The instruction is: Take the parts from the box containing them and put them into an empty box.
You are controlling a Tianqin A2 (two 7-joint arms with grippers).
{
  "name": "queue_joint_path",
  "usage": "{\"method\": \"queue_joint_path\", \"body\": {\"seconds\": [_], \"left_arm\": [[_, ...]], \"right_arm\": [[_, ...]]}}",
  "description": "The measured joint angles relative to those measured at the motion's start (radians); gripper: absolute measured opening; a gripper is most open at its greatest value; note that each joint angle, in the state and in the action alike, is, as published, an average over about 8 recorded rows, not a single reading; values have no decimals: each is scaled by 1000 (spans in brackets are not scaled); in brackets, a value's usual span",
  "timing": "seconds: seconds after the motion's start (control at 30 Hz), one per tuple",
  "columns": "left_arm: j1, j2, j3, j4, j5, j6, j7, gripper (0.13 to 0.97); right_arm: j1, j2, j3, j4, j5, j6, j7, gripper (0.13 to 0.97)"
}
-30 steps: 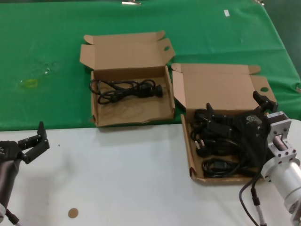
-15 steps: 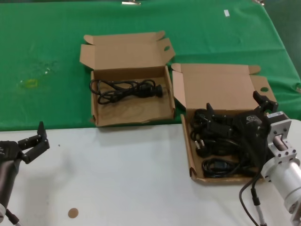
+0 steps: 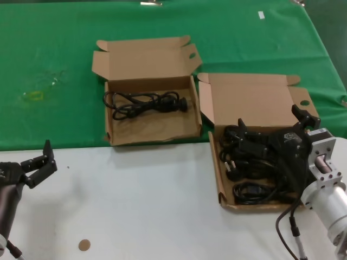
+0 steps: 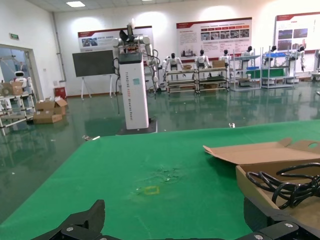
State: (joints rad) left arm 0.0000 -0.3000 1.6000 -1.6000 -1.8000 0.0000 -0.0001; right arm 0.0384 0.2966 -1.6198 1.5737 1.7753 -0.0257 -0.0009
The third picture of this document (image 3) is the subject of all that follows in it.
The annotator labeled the right arm cable silver connector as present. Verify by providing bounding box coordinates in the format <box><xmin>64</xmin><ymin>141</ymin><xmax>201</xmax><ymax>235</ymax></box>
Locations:
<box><xmin>275</xmin><ymin>195</ymin><xmax>309</xmax><ymax>260</ymax></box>

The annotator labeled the cardboard box oval lid hole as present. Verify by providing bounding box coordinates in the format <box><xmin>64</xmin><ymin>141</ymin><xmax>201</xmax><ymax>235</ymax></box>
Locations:
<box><xmin>91</xmin><ymin>35</ymin><xmax>203</xmax><ymax>147</ymax></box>

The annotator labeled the left arm cable silver connector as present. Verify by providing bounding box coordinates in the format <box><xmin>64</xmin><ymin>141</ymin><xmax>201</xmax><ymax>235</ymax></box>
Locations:
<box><xmin>5</xmin><ymin>239</ymin><xmax>25</xmax><ymax>260</ymax></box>

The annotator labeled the green table cloth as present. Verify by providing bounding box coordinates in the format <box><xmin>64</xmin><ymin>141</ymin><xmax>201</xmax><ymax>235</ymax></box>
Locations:
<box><xmin>0</xmin><ymin>0</ymin><xmax>347</xmax><ymax>151</ymax></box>

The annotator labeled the arm cable silver connector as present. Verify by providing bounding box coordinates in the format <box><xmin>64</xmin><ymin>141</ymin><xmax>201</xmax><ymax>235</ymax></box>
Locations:
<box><xmin>5</xmin><ymin>239</ymin><xmax>25</xmax><ymax>260</ymax></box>
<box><xmin>275</xmin><ymin>195</ymin><xmax>309</xmax><ymax>260</ymax></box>

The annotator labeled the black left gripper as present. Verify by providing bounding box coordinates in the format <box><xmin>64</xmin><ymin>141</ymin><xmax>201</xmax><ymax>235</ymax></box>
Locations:
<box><xmin>0</xmin><ymin>139</ymin><xmax>59</xmax><ymax>190</ymax></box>

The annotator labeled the black power cable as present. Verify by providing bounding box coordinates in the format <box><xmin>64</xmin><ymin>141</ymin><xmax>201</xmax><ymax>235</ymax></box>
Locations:
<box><xmin>103</xmin><ymin>90</ymin><xmax>194</xmax><ymax>121</ymax></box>
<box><xmin>232</xmin><ymin>181</ymin><xmax>299</xmax><ymax>205</ymax></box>
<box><xmin>219</xmin><ymin>124</ymin><xmax>245</xmax><ymax>157</ymax></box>
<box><xmin>223</xmin><ymin>159</ymin><xmax>272</xmax><ymax>181</ymax></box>

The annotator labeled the cardboard box round lid hole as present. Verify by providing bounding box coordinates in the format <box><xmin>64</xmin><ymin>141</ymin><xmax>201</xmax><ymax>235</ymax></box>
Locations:
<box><xmin>197</xmin><ymin>72</ymin><xmax>320</xmax><ymax>214</ymax></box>

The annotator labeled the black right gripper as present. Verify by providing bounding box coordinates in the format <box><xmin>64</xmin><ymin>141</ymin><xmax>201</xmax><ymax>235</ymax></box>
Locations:
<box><xmin>237</xmin><ymin>104</ymin><xmax>321</xmax><ymax>196</ymax></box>

